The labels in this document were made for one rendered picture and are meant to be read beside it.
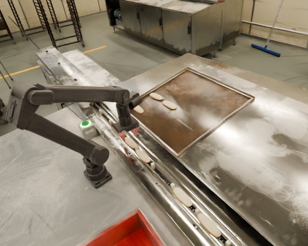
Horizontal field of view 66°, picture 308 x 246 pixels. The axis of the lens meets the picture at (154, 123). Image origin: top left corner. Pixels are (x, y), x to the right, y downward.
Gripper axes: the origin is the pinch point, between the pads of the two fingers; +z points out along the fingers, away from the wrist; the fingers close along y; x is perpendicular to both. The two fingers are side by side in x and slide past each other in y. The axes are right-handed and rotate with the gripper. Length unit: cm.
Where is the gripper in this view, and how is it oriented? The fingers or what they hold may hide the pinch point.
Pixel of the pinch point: (129, 137)
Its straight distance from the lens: 115.5
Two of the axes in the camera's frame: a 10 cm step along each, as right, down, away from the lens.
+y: -8.2, 4.1, -4.0
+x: 5.6, 4.6, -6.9
